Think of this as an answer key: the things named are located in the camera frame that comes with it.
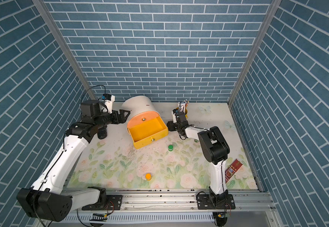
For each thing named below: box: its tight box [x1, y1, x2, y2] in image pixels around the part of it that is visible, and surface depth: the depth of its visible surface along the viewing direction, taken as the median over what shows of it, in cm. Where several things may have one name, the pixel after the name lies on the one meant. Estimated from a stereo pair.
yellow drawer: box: [128, 116, 169, 150], surface depth 89 cm
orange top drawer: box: [127, 111, 160, 128], surface depth 86 cm
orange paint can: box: [145, 173, 152, 182], surface depth 83 cm
